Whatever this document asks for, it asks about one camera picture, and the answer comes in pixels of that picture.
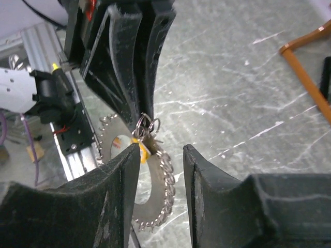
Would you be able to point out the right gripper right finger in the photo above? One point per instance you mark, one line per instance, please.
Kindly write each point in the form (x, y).
(263, 210)

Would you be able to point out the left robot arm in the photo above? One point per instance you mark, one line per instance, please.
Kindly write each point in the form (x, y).
(18, 87)

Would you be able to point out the metal disc keyring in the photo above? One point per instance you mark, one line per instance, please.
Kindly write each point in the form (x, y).
(155, 211)

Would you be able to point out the wooden three-tier rack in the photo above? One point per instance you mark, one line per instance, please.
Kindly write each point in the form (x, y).
(287, 51)

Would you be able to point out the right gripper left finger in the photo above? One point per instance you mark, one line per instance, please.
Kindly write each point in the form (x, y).
(94, 210)

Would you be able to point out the aluminium frame rail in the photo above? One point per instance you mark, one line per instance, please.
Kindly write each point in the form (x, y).
(58, 101)

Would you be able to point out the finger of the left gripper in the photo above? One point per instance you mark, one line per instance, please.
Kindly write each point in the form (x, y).
(157, 19)

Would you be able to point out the yellow tag key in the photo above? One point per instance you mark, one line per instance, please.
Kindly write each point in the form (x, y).
(144, 151)

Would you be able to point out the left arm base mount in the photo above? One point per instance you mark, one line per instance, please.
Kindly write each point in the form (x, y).
(73, 130)

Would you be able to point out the black stapler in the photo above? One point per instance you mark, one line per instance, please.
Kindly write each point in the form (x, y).
(325, 78)

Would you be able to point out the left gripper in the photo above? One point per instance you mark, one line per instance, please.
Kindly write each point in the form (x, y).
(100, 42)

